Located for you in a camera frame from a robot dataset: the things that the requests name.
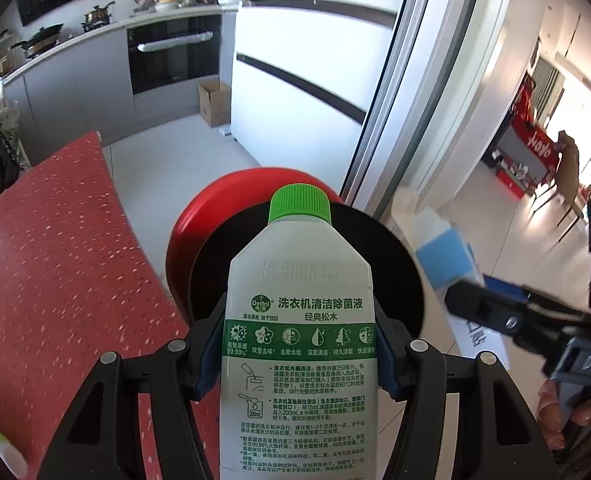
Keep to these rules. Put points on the wooden chair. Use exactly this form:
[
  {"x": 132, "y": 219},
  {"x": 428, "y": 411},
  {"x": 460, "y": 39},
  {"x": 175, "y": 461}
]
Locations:
[{"x": 568, "y": 175}]

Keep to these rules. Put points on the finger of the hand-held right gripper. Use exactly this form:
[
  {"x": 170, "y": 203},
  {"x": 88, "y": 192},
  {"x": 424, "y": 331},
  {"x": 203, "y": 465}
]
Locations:
[
  {"x": 495, "y": 317},
  {"x": 535, "y": 297}
]

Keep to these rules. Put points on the white bottle with green cap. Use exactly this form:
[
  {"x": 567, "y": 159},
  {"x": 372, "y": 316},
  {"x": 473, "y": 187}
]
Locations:
[{"x": 295, "y": 310}]

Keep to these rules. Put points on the black wok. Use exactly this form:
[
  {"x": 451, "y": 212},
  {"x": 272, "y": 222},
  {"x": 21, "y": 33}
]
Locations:
[{"x": 40, "y": 40}]

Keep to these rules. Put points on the white refrigerator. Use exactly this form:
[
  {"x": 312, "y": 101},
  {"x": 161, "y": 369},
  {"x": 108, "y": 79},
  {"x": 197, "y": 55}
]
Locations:
[{"x": 300, "y": 60}]

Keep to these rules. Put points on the red round stool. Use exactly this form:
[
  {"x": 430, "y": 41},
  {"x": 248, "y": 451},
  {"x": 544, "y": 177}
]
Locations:
[{"x": 210, "y": 200}]

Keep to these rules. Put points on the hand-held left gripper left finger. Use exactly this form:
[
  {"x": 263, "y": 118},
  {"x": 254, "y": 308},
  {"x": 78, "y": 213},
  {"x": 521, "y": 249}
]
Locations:
[{"x": 208, "y": 360}]

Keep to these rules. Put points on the white and blue box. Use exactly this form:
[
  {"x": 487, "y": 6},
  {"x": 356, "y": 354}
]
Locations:
[{"x": 445, "y": 260}]

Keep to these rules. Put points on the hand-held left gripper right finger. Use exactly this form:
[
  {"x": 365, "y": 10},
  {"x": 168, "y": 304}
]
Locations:
[{"x": 388, "y": 360}]

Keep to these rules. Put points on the red banner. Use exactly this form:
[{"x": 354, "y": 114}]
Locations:
[{"x": 530, "y": 145}]

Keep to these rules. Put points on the dark cooking pot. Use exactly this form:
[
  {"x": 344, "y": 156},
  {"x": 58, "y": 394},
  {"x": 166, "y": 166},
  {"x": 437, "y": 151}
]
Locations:
[{"x": 98, "y": 16}]

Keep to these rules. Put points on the person's right hand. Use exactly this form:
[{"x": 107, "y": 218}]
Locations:
[{"x": 560, "y": 410}]

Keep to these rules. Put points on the black built-in oven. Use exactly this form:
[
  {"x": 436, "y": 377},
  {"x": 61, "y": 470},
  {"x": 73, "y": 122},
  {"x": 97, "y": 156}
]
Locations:
[{"x": 175, "y": 60}]

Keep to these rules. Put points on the black trash bin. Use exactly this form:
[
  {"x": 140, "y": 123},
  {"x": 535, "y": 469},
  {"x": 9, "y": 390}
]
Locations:
[{"x": 400, "y": 285}]

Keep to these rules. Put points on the cardboard box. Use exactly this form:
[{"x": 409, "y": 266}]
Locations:
[{"x": 214, "y": 105}]

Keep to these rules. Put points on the grey lower cabinets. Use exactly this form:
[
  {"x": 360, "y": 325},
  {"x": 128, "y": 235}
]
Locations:
[{"x": 75, "y": 100}]

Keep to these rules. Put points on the stack of bowls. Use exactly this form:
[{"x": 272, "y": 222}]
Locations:
[{"x": 165, "y": 2}]

